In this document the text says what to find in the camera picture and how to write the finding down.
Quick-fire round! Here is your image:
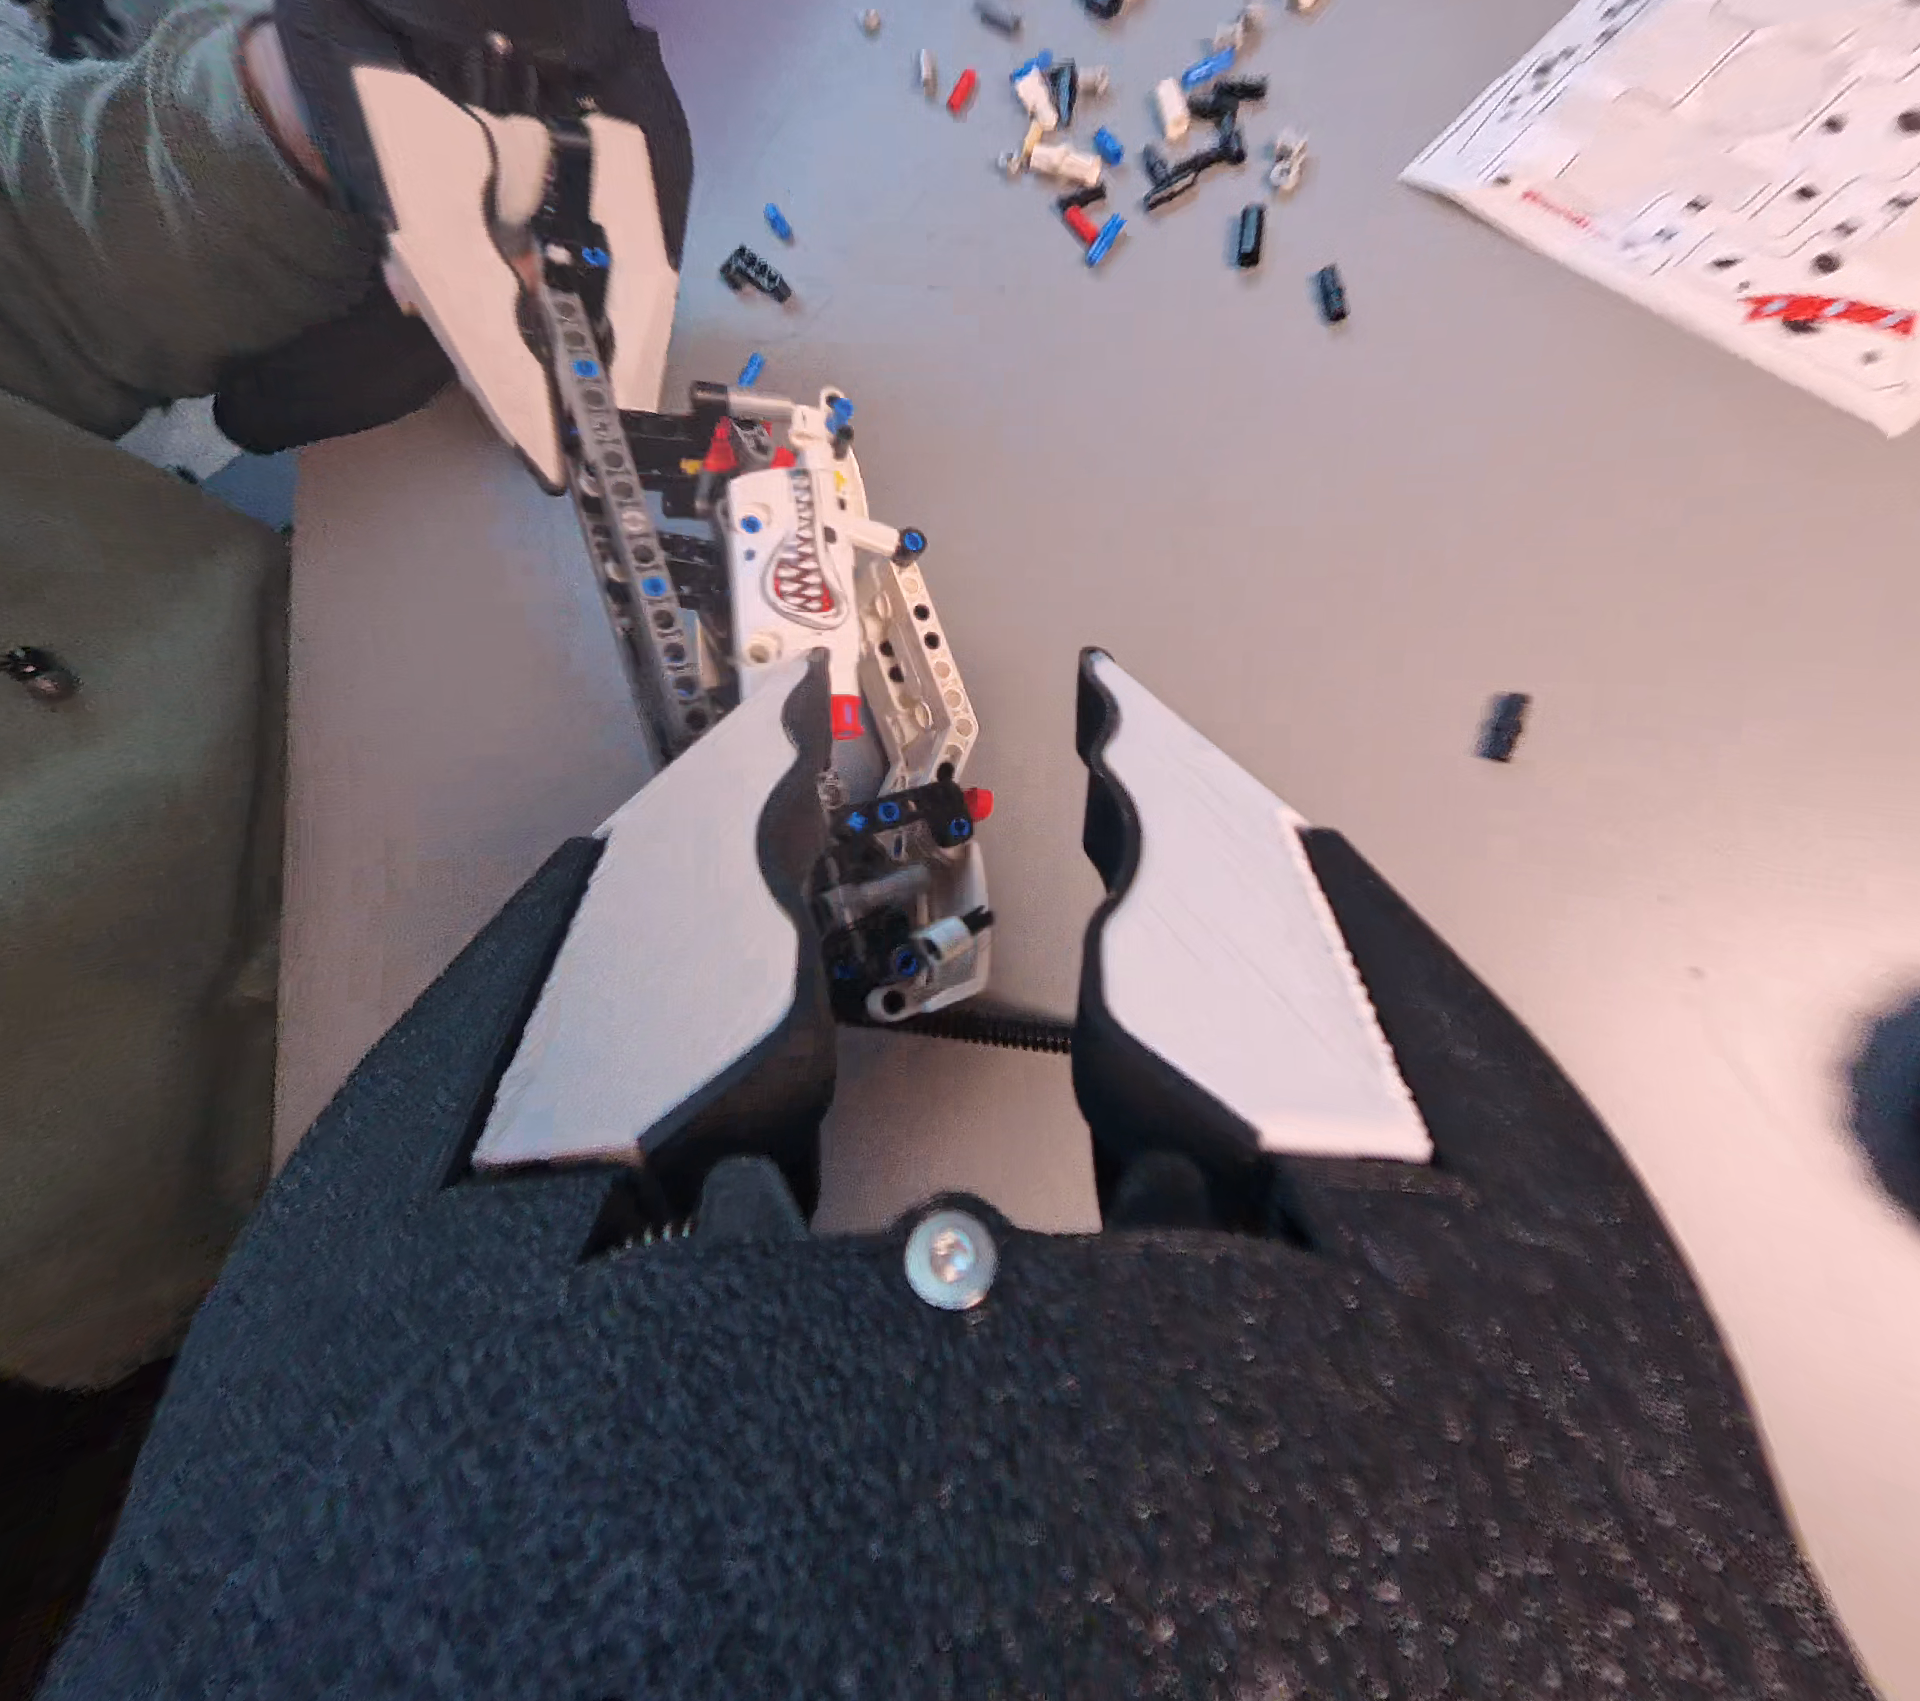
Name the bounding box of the white sticker sheet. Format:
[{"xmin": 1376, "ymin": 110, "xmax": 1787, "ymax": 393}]
[{"xmin": 1402, "ymin": 0, "xmax": 1920, "ymax": 439}]

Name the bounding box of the white toy brick truck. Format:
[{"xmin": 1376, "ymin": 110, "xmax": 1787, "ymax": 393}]
[{"xmin": 510, "ymin": 119, "xmax": 1074, "ymax": 1058}]

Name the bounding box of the black toy rubber tyre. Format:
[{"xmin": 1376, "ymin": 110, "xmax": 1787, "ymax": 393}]
[{"xmin": 1836, "ymin": 992, "xmax": 1920, "ymax": 1231}]

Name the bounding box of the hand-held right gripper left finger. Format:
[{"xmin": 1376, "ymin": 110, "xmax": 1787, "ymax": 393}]
[{"xmin": 472, "ymin": 649, "xmax": 840, "ymax": 1176}]

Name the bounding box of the person's left hand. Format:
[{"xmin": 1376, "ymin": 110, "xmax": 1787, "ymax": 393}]
[{"xmin": 241, "ymin": 19, "xmax": 329, "ymax": 190}]

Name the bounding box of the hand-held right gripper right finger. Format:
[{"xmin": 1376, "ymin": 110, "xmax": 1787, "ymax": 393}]
[{"xmin": 1074, "ymin": 647, "xmax": 1438, "ymax": 1168}]

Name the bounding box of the grey desk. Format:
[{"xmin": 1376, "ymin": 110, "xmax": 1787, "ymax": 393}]
[{"xmin": 276, "ymin": 0, "xmax": 1920, "ymax": 1701}]

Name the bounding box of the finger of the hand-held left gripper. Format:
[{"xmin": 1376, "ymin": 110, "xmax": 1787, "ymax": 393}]
[
  {"xmin": 582, "ymin": 109, "xmax": 681, "ymax": 416},
  {"xmin": 352, "ymin": 63, "xmax": 576, "ymax": 493}
]

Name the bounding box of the person's green sweatshirt torso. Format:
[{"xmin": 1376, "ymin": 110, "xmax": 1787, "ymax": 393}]
[{"xmin": 0, "ymin": 389, "xmax": 294, "ymax": 1395}]

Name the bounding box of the person's left forearm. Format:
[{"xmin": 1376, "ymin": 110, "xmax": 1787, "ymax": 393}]
[{"xmin": 0, "ymin": 0, "xmax": 385, "ymax": 434}]

